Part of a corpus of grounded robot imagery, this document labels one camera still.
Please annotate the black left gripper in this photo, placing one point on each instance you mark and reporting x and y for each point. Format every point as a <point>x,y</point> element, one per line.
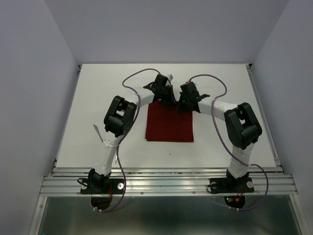
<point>171,100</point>

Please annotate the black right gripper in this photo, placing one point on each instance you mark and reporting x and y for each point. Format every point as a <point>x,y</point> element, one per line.
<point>179,106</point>

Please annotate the dark red cloth napkin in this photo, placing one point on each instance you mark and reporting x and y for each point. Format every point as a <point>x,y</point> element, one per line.
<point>165,123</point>

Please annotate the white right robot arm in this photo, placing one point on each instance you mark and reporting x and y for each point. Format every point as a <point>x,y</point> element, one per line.
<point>242,125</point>

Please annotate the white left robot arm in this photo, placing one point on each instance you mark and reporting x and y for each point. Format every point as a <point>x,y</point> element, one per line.
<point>120,118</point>

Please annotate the aluminium right side rail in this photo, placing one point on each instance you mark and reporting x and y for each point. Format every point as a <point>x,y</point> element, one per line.
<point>265,121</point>

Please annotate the aluminium front frame rail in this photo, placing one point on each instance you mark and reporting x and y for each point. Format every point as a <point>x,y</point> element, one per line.
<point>167,181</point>

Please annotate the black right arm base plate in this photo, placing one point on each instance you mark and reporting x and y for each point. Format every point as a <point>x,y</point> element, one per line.
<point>228,185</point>

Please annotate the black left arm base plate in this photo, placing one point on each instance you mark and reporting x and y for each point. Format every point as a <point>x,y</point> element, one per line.
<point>113,186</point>

